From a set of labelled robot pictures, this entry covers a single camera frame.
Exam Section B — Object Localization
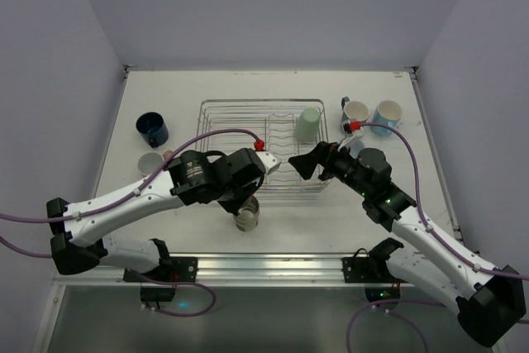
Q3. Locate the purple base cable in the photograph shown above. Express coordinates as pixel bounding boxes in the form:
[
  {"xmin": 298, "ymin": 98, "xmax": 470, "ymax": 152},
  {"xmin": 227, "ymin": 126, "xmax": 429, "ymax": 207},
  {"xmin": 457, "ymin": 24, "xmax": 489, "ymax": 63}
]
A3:
[
  {"xmin": 346, "ymin": 298, "xmax": 447, "ymax": 353},
  {"xmin": 131, "ymin": 270, "xmax": 218, "ymax": 317}
]

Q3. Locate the pink dotted mug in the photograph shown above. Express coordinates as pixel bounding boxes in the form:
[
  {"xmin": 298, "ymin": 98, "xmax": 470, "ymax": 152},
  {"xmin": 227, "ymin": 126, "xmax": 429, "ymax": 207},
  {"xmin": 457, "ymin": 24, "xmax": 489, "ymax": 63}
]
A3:
[{"xmin": 137, "ymin": 150, "xmax": 173, "ymax": 177}]

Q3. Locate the left controller box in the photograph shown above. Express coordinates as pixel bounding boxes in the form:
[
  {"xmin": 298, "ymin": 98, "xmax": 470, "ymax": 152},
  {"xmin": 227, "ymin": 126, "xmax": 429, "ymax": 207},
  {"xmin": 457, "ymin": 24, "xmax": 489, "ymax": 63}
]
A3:
[{"xmin": 140, "ymin": 287, "xmax": 175, "ymax": 306}]

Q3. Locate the light blue mug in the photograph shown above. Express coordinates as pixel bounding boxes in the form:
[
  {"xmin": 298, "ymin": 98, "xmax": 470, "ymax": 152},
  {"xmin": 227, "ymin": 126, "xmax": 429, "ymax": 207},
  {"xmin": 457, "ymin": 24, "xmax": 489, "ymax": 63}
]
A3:
[{"xmin": 370, "ymin": 100, "xmax": 403, "ymax": 136}]

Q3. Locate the cream brown cup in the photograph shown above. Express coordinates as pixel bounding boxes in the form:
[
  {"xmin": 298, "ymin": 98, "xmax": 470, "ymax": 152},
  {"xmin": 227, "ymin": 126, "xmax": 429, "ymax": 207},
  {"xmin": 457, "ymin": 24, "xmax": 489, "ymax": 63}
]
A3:
[
  {"xmin": 233, "ymin": 196, "xmax": 260, "ymax": 222},
  {"xmin": 235, "ymin": 221, "xmax": 259, "ymax": 232}
]

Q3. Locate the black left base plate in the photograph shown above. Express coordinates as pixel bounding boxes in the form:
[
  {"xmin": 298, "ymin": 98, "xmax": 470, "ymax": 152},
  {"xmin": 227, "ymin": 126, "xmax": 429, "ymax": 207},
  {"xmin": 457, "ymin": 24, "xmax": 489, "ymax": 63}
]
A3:
[{"xmin": 122, "ymin": 256, "xmax": 198, "ymax": 283}]

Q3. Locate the dark teal grey mug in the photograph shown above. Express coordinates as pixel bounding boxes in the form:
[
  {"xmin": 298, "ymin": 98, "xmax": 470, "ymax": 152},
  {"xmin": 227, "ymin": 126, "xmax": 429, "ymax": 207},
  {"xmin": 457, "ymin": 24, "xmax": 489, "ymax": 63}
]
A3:
[{"xmin": 340, "ymin": 97, "xmax": 369, "ymax": 135}]

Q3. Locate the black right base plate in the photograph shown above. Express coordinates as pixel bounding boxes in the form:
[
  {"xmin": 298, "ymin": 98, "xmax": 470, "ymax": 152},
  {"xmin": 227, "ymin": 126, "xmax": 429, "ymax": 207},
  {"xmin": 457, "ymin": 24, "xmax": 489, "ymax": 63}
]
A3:
[{"xmin": 341, "ymin": 248, "xmax": 403, "ymax": 284}]

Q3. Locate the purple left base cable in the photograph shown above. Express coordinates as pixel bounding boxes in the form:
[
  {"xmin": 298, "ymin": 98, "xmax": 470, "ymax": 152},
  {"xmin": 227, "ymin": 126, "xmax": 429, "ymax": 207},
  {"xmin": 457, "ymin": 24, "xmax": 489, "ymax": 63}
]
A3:
[{"xmin": 131, "ymin": 270, "xmax": 218, "ymax": 317}]

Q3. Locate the mint green cup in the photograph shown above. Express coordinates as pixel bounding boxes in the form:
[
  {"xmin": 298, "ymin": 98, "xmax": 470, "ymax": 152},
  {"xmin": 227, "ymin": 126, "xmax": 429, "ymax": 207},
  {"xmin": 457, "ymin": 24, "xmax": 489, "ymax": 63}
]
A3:
[{"xmin": 294, "ymin": 107, "xmax": 321, "ymax": 143}]

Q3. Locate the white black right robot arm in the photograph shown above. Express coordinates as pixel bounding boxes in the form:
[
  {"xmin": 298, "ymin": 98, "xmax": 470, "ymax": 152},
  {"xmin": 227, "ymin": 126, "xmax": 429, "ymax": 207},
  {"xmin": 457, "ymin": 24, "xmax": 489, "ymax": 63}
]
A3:
[{"xmin": 288, "ymin": 142, "xmax": 527, "ymax": 347}]

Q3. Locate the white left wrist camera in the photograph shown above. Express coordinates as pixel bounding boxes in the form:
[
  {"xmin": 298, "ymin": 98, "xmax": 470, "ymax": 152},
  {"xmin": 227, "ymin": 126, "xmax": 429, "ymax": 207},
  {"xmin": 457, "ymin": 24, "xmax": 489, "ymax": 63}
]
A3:
[{"xmin": 255, "ymin": 151, "xmax": 281, "ymax": 175}]

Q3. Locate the aluminium mounting rail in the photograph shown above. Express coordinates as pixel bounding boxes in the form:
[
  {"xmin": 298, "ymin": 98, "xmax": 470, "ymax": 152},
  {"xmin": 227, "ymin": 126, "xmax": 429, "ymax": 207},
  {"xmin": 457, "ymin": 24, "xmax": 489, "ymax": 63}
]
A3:
[{"xmin": 51, "ymin": 251, "xmax": 439, "ymax": 287}]

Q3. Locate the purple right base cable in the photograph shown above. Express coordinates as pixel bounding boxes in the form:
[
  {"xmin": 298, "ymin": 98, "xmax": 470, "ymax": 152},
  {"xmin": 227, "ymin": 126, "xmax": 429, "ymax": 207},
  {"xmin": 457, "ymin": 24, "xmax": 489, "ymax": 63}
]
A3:
[{"xmin": 346, "ymin": 298, "xmax": 447, "ymax": 353}]

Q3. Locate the controller box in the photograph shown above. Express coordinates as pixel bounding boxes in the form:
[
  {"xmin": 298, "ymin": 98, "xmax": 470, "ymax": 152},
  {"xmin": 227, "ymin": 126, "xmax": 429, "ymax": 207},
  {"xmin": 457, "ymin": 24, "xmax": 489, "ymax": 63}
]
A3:
[
  {"xmin": 140, "ymin": 287, "xmax": 175, "ymax": 306},
  {"xmin": 365, "ymin": 287, "xmax": 402, "ymax": 309}
]

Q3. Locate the dark blue mug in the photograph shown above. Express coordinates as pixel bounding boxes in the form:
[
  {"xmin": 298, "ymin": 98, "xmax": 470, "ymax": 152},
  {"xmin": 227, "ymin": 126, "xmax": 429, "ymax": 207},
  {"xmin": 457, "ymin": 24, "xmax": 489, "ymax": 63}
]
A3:
[{"xmin": 136, "ymin": 112, "xmax": 169, "ymax": 148}]

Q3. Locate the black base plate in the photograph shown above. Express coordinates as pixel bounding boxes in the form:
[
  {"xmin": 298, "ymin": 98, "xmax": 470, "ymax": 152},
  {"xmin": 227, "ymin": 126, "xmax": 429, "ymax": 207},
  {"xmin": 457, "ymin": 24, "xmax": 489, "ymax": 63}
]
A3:
[
  {"xmin": 122, "ymin": 256, "xmax": 198, "ymax": 283},
  {"xmin": 341, "ymin": 248, "xmax": 403, "ymax": 284}
]

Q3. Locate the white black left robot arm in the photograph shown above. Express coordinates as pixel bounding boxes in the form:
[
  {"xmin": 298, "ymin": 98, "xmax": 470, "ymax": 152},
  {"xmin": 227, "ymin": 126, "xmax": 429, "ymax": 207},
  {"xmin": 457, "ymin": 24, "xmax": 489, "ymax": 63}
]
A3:
[{"xmin": 50, "ymin": 148, "xmax": 280, "ymax": 275}]

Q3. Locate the chrome wire dish rack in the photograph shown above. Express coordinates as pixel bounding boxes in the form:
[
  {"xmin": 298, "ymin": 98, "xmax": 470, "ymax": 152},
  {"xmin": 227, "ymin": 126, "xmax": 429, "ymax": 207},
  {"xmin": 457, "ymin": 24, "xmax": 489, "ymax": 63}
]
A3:
[{"xmin": 197, "ymin": 98, "xmax": 328, "ymax": 199}]

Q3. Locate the right controller box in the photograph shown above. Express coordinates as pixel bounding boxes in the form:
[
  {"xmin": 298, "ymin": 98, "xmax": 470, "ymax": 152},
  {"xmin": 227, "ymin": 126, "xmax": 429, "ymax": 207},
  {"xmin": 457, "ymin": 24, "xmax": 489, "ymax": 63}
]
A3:
[{"xmin": 365, "ymin": 287, "xmax": 402, "ymax": 309}]

